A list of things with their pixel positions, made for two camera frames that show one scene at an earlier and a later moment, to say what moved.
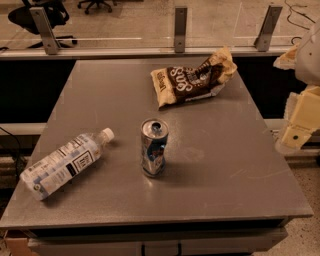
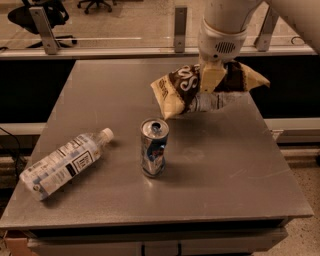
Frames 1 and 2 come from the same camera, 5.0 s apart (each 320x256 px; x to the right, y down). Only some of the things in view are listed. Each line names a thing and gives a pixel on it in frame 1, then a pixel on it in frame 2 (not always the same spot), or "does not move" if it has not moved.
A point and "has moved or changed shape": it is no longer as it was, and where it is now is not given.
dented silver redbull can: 154,133 does not move
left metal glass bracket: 49,39 does not move
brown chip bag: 179,83 has moved or changed shape
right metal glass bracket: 263,39 does not move
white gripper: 310,60 → 220,45
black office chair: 56,12 does not move
